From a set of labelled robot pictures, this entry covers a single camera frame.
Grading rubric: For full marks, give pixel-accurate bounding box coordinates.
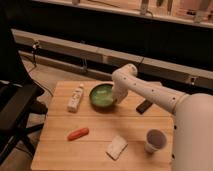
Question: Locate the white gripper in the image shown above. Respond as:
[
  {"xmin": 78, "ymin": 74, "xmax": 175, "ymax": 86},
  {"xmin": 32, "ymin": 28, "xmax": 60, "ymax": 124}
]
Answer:
[{"xmin": 112, "ymin": 82, "xmax": 128, "ymax": 103}]

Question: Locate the green ceramic bowl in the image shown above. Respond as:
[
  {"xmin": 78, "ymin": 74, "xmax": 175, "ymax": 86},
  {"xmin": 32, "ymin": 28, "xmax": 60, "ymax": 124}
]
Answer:
[{"xmin": 89, "ymin": 83, "xmax": 115, "ymax": 108}]

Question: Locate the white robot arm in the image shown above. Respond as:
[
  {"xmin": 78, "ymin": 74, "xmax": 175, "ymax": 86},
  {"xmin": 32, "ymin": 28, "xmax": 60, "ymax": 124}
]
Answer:
[{"xmin": 112, "ymin": 64, "xmax": 213, "ymax": 171}]

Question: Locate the black rectangular block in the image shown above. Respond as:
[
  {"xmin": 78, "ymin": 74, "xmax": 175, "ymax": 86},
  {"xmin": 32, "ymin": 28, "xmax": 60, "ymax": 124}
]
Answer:
[{"xmin": 136, "ymin": 100, "xmax": 152, "ymax": 114}]

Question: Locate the orange carrot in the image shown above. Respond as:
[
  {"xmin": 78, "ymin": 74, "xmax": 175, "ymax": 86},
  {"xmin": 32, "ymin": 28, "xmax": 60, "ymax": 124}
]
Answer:
[{"xmin": 67, "ymin": 128, "xmax": 89, "ymax": 141}]

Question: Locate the white paper cup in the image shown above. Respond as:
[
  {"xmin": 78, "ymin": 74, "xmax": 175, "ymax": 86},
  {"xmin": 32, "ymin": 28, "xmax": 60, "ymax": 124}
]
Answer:
[{"xmin": 144, "ymin": 129, "xmax": 167, "ymax": 154}]

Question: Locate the black chair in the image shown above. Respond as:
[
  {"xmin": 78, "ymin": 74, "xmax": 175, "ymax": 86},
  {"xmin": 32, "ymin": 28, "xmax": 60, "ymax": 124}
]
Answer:
[{"xmin": 0, "ymin": 2, "xmax": 48, "ymax": 166}]

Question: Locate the black cable on floor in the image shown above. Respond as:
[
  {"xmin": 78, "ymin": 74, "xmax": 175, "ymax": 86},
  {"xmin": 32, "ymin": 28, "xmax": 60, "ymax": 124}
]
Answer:
[{"xmin": 20, "ymin": 41, "xmax": 54, "ymax": 98}]

